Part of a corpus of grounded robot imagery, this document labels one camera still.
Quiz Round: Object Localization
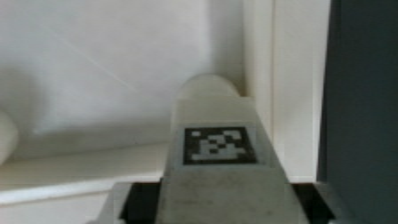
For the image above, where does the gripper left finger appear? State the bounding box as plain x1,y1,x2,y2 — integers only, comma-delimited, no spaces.
87,182,162,224

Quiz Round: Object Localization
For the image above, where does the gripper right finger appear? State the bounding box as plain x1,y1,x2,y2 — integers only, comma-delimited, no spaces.
292,182,356,224

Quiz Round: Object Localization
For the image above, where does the white leg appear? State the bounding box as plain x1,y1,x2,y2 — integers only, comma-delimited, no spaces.
155,75,309,224

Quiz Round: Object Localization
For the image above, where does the white square table top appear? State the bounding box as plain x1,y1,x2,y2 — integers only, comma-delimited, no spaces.
0,0,331,207

